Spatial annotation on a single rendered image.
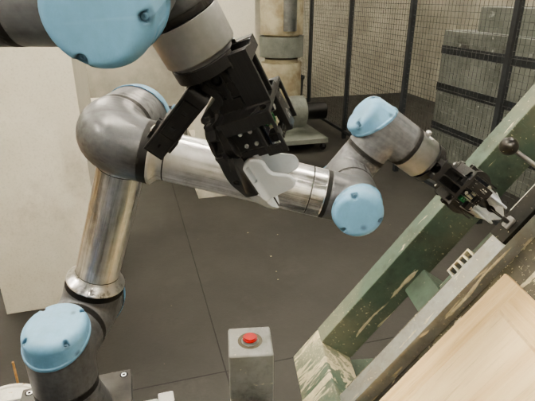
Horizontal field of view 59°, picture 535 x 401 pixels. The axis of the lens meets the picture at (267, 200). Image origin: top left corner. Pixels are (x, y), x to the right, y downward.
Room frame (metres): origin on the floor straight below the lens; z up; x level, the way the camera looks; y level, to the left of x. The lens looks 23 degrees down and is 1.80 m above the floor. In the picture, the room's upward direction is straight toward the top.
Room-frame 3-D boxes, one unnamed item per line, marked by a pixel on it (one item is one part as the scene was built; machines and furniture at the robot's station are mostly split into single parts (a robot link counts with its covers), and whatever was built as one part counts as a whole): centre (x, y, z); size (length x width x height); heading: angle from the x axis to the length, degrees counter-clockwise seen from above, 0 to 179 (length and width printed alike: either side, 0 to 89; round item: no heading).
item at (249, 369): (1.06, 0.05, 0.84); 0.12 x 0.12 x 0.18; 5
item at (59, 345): (0.70, 0.38, 1.20); 0.13 x 0.12 x 0.14; 177
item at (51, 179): (2.94, 1.44, 0.88); 0.90 x 0.60 x 1.75; 16
